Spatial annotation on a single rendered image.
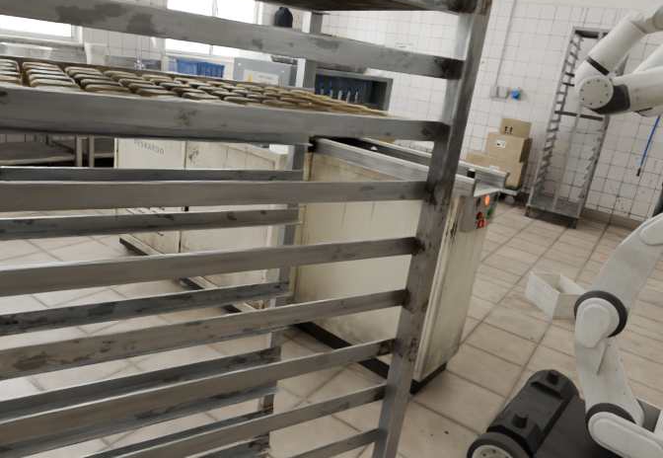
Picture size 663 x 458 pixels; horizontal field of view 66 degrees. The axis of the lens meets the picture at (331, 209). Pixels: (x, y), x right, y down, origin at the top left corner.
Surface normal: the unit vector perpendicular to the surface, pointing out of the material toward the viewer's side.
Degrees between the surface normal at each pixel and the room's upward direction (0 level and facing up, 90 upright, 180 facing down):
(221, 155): 89
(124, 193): 90
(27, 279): 90
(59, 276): 90
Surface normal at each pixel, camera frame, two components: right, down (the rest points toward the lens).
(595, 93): -0.38, 0.33
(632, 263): -0.66, 0.51
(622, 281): -0.63, 0.13
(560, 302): 0.18, 0.30
